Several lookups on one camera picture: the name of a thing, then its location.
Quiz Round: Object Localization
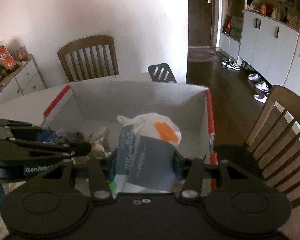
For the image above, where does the small dark clear bag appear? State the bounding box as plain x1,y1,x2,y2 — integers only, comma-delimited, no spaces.
38,128,87,144

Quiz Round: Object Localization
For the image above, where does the silver foil bag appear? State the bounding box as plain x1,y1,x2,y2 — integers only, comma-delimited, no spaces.
72,126,113,164

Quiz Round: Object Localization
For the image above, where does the paper tissue pack bag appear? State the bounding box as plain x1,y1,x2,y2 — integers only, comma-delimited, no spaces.
114,113,181,194

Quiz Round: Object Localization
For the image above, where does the white sideboard cabinet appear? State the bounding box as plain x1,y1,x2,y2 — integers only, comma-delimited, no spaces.
0,54,47,105

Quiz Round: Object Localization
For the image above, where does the wooden chair right side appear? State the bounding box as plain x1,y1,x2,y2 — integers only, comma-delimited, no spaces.
239,85,300,209

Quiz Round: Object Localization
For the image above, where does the wooden chair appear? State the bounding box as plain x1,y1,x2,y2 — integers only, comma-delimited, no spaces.
239,85,300,209
57,35,119,82

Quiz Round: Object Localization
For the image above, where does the orange snack bag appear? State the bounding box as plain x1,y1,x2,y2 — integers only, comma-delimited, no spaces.
0,46,17,72

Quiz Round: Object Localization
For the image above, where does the red cardboard shoe box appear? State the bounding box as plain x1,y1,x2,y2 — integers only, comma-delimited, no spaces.
39,80,219,193

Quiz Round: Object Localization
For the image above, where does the wooden chair far side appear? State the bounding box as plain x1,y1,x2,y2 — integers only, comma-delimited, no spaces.
57,35,119,82

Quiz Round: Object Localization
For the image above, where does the black slotted stool back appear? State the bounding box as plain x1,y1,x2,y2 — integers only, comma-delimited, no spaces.
148,63,177,83

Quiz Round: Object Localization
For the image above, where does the dark entrance door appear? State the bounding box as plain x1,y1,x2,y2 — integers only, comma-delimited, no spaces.
188,0,214,48

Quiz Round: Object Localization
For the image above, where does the white wall cabinet unit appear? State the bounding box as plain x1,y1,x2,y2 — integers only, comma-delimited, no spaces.
220,0,300,103

